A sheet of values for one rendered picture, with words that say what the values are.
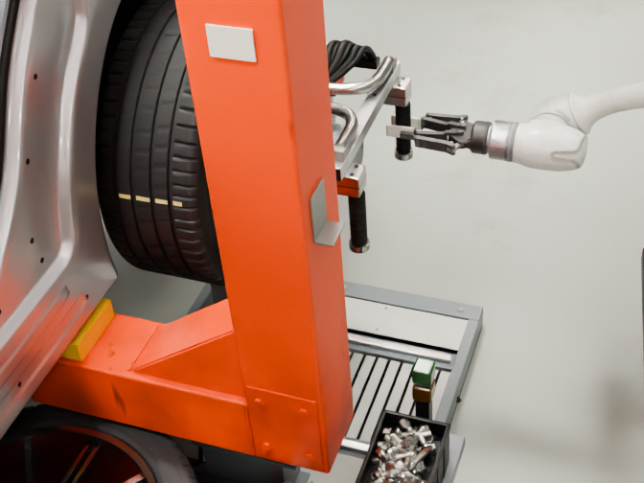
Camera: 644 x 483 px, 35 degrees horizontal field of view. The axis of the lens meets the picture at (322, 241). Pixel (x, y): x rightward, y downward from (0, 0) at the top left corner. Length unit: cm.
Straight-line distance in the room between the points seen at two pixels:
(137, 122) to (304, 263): 59
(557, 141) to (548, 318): 94
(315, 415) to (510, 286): 139
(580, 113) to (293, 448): 100
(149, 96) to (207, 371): 56
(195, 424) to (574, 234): 168
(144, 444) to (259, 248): 67
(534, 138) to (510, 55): 204
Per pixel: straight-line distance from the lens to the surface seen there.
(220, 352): 192
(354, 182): 204
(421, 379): 205
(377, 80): 221
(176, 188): 206
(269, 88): 147
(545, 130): 229
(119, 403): 216
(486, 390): 289
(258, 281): 172
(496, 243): 333
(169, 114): 206
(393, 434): 205
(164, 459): 216
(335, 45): 229
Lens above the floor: 217
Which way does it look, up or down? 40 degrees down
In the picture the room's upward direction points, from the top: 5 degrees counter-clockwise
